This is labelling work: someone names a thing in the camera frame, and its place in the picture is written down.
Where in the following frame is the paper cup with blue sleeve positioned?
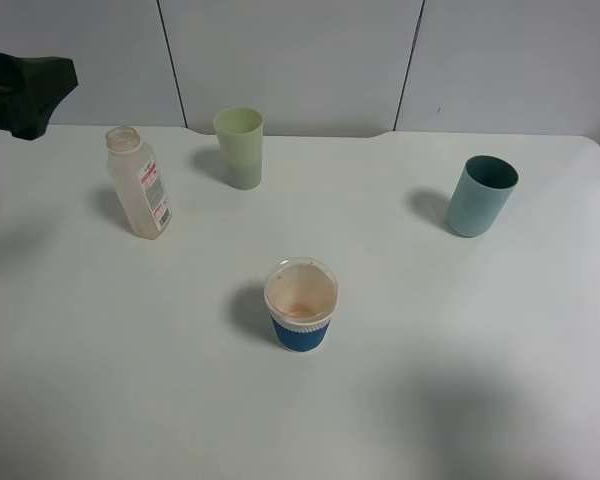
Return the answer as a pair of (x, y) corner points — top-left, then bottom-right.
(264, 257), (339, 352)

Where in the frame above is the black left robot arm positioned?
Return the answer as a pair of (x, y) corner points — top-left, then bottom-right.
(0, 53), (78, 141)

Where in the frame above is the light green plastic cup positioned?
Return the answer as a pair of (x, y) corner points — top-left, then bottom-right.
(213, 107), (264, 190)

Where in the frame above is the teal plastic cup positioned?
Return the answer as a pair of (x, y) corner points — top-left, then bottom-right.
(446, 155), (519, 238)

